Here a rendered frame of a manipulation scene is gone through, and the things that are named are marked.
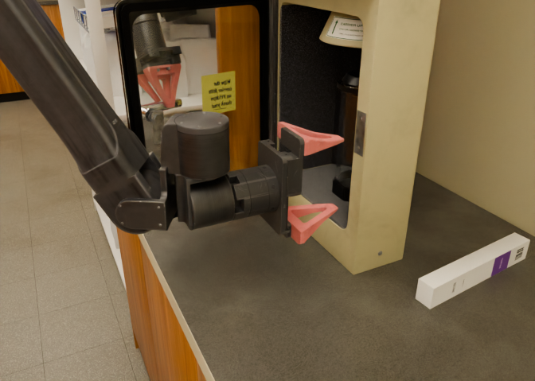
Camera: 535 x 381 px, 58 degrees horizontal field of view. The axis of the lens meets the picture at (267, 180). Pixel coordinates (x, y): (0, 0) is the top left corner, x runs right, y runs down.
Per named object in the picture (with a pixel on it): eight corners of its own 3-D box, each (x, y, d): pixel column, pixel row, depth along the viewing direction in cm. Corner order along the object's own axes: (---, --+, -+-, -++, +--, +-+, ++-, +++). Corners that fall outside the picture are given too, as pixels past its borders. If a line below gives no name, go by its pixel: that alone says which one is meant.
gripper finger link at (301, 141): (359, 130, 57) (288, 141, 53) (353, 184, 60) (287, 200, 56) (327, 113, 62) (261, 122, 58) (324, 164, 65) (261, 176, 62)
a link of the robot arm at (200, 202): (171, 217, 57) (186, 241, 53) (167, 164, 54) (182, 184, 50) (226, 205, 60) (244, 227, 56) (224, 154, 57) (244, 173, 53)
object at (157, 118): (166, 142, 84) (164, 110, 82) (155, 145, 83) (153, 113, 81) (161, 139, 86) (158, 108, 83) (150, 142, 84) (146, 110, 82)
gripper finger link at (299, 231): (353, 183, 60) (287, 198, 56) (349, 233, 63) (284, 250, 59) (324, 163, 65) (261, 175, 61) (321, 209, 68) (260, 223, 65)
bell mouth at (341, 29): (379, 29, 95) (382, -2, 93) (446, 43, 81) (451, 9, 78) (300, 35, 88) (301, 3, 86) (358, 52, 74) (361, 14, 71)
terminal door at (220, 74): (268, 182, 107) (268, -11, 90) (143, 229, 90) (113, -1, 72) (266, 181, 108) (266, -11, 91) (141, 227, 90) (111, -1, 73)
